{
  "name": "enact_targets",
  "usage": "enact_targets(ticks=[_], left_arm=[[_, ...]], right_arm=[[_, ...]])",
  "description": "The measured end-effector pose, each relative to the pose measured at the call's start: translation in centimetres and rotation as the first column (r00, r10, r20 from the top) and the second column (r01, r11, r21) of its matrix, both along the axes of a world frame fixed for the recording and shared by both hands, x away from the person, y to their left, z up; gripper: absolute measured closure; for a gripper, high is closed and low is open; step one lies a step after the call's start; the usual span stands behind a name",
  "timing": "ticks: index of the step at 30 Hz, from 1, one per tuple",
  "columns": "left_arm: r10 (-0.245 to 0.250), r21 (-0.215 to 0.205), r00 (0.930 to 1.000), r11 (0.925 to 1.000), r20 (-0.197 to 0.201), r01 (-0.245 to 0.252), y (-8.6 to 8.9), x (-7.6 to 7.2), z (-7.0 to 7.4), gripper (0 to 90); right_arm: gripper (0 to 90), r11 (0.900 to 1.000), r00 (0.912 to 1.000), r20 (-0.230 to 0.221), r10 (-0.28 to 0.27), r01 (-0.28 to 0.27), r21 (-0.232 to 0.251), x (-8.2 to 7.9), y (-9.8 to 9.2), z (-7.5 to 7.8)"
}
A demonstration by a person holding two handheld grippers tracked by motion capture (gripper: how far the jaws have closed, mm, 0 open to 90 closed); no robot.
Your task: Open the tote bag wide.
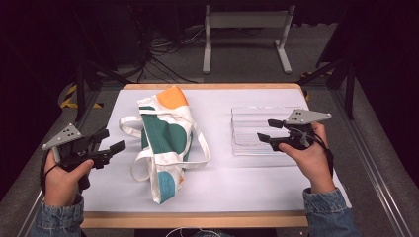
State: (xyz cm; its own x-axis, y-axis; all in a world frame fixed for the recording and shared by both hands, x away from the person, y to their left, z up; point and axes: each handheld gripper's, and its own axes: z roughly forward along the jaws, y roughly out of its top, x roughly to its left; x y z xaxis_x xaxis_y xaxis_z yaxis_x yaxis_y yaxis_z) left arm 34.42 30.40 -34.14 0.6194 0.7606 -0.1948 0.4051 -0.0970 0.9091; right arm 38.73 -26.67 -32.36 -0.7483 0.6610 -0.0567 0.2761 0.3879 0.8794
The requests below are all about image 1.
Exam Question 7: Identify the thin white cable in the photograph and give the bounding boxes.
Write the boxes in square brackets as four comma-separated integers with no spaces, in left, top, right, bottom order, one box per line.
[164,226,225,237]

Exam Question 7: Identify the person's right hand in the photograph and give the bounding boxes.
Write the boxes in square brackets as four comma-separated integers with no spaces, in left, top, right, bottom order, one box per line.
[278,121,337,195]

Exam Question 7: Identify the yellow black hazard tape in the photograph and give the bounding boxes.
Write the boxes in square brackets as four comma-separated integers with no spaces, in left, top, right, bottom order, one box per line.
[58,83,105,111]

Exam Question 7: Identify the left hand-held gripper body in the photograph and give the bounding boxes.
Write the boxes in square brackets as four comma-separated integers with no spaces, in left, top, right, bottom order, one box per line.
[42,123,112,192]

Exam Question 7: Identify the black metal stand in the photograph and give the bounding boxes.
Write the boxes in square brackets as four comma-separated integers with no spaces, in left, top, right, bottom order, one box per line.
[295,57,358,121]

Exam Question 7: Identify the person's left hand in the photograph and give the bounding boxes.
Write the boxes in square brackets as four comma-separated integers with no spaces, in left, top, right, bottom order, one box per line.
[42,150,95,208]

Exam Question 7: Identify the white metal stand frame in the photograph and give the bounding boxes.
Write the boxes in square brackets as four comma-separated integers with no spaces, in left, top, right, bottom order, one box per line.
[202,3,294,75]

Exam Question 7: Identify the clear plastic tray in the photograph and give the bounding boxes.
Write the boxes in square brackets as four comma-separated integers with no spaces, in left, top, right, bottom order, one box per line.
[229,105,309,158]

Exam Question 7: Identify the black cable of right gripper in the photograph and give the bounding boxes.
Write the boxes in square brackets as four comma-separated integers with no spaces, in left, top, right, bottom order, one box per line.
[297,126,335,178]

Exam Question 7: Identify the white table mat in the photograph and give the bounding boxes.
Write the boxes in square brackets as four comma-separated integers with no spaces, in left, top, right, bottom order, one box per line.
[81,88,352,213]

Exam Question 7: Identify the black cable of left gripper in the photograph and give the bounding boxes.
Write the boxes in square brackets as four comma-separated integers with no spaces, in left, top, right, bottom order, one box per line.
[39,149,59,196]

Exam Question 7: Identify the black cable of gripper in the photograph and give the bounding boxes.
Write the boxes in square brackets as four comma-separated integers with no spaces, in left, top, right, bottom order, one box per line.
[297,126,335,178]
[39,149,59,196]

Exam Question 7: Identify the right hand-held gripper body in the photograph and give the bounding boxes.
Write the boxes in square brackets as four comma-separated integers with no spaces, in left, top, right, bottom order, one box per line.
[269,108,333,153]

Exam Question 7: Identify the wooden table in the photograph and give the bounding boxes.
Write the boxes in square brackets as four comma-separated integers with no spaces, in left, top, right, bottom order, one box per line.
[80,82,352,229]

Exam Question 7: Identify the bundle of floor cables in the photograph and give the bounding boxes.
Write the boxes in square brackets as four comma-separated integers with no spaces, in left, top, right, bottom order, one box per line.
[130,25,206,85]

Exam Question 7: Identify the aluminium floor rail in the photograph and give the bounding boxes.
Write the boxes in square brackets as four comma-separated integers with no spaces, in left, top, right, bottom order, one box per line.
[329,88,415,237]

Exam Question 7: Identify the black tripod stand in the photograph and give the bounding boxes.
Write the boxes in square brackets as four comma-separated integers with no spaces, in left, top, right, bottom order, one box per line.
[72,9,133,123]

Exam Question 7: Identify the white tote bag coloured patches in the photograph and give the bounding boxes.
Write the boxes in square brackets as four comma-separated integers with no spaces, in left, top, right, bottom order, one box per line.
[118,85,211,205]

